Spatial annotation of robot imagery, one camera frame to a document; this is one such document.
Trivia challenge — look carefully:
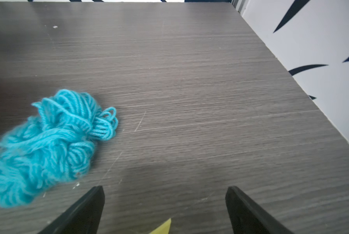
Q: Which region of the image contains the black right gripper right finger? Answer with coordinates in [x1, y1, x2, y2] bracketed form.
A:
[225, 186, 293, 234]

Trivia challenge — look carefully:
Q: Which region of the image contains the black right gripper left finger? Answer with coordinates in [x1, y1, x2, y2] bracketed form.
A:
[40, 186, 105, 234]

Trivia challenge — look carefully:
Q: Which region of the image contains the yellow square paper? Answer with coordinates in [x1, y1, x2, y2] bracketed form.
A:
[150, 218, 171, 234]

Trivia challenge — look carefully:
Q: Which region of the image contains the teal yarn bundle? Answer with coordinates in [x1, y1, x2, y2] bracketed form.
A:
[0, 89, 118, 208]

